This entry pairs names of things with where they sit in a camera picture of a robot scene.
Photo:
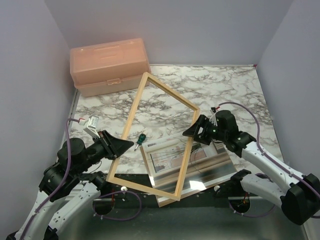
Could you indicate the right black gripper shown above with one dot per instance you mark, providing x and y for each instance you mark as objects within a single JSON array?
[{"x": 203, "y": 122}]

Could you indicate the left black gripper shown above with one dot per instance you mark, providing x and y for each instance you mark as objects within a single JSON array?
[{"x": 114, "y": 147}]

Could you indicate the light wooden picture frame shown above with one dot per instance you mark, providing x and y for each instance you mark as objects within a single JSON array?
[{"x": 111, "y": 178}]

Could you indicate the plant photo with backing board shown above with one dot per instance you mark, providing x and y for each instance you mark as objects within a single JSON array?
[{"x": 208, "y": 165}]

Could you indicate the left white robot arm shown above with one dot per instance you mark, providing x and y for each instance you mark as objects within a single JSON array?
[{"x": 66, "y": 187}]

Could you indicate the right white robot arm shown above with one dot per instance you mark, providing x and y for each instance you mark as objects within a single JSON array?
[{"x": 297, "y": 194}]

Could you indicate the pink translucent plastic box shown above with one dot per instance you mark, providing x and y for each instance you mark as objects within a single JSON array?
[{"x": 108, "y": 67}]

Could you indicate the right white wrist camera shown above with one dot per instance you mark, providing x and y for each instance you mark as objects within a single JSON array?
[{"x": 213, "y": 111}]

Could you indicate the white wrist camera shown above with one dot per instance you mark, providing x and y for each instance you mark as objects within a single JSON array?
[
  {"x": 90, "y": 125},
  {"x": 213, "y": 111}
]

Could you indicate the green handled screwdriver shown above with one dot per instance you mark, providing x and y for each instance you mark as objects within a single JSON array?
[{"x": 142, "y": 137}]

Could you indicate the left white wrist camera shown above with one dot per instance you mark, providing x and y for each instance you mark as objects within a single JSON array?
[{"x": 90, "y": 125}]

